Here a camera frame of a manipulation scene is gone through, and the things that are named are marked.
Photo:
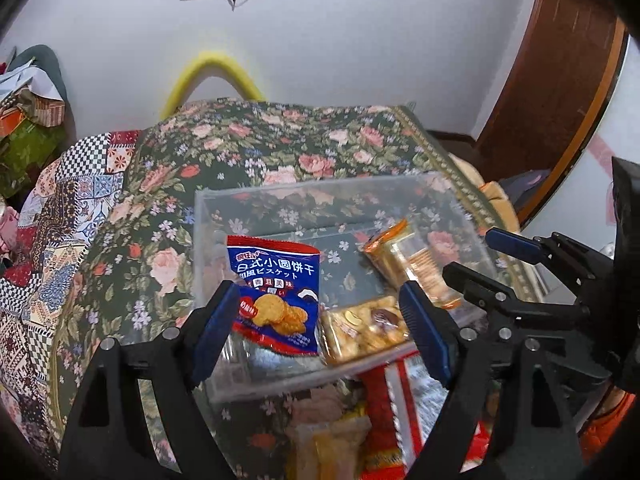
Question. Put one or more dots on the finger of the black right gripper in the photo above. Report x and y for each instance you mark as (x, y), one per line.
(551, 330)
(571, 262)

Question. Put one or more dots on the yellow noodle snack packet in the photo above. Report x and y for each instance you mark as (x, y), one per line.
(328, 450)

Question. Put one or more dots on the pile of clothes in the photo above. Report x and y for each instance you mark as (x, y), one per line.
(33, 112)

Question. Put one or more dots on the white sliding door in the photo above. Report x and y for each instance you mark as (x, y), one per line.
(582, 207)

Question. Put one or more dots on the nut brittle cake packet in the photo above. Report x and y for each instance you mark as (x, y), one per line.
(353, 332)

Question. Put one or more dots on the red white snack packet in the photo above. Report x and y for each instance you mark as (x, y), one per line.
(403, 403)

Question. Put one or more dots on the gold edged cracker packet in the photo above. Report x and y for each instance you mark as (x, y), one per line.
(401, 254)

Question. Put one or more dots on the blue round biscuit packet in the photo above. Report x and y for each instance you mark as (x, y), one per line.
(279, 294)

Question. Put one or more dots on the brown wooden wardrobe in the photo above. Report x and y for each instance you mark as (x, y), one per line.
(549, 108)

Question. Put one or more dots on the floral green bedspread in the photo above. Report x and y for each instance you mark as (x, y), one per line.
(137, 277)

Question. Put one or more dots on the clear plastic storage box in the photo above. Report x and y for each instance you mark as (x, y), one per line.
(337, 217)

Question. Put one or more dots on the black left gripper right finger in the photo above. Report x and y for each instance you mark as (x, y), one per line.
(505, 416)

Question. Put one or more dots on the pink plush toy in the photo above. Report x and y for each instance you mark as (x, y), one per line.
(8, 228)

